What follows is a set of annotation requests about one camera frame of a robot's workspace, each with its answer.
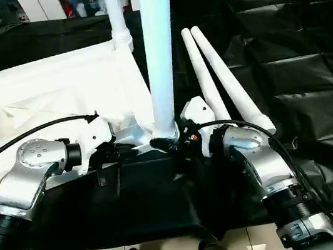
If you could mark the white plastic table top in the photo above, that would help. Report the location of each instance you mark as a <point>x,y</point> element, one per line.
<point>38,94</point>

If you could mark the black work mat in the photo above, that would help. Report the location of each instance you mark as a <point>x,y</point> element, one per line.
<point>304,77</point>

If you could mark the white blue patterned jar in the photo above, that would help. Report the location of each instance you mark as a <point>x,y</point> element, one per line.
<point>100,8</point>

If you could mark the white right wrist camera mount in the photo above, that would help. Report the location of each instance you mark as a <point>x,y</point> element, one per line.
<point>197,110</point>

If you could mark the small white cup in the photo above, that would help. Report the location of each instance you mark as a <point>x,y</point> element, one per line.
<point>81,10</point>
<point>125,4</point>

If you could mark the red bottle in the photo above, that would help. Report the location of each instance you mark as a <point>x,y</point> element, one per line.
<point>70,10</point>

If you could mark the white plastic table leg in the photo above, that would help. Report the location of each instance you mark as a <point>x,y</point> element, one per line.
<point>204,71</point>
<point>115,12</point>
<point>228,74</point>
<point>158,53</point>

